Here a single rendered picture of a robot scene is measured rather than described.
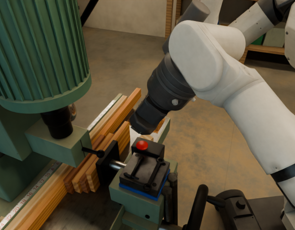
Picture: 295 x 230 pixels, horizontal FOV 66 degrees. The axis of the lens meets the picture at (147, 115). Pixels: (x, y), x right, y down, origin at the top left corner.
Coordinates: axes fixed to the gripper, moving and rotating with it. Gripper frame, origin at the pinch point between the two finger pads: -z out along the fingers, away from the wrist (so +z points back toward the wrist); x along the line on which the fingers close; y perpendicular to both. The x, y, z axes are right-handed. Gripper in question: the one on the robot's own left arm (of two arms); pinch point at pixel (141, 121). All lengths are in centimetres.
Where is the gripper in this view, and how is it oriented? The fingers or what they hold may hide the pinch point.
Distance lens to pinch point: 52.4
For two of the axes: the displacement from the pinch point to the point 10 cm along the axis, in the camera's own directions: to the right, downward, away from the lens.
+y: -8.0, -6.0, -0.6
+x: 3.9, -5.9, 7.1
